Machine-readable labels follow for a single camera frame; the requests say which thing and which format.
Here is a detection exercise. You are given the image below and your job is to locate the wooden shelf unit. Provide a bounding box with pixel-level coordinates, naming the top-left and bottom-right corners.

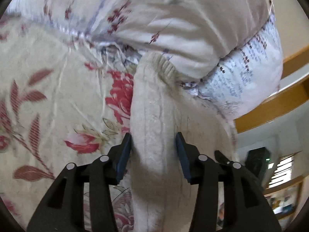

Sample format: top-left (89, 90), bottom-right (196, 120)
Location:
top-left (264, 175), bottom-right (305, 220)

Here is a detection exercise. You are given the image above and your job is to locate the cream knitted sweater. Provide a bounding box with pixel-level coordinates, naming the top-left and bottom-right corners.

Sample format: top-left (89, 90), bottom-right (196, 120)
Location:
top-left (129, 52), bottom-right (236, 231)

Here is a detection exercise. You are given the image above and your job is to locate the floral bed quilt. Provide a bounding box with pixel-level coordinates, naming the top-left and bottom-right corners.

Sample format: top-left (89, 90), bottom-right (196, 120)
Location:
top-left (1, 17), bottom-right (132, 228)

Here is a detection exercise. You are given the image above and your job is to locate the wooden door frame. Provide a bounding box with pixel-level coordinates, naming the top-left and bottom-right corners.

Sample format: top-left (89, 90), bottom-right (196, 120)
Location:
top-left (235, 46), bottom-right (308, 133)

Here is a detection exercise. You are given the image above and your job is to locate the window with metal bars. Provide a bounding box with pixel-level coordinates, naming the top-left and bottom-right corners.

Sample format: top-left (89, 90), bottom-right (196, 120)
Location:
top-left (267, 152), bottom-right (303, 189)

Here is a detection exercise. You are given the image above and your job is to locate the pink floral left pillow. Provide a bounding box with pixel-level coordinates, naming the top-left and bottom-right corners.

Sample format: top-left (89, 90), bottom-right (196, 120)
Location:
top-left (6, 0), bottom-right (269, 78)

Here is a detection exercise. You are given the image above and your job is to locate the blue floral right pillow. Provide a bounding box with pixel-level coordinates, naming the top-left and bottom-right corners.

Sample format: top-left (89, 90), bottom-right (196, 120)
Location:
top-left (181, 10), bottom-right (283, 120)

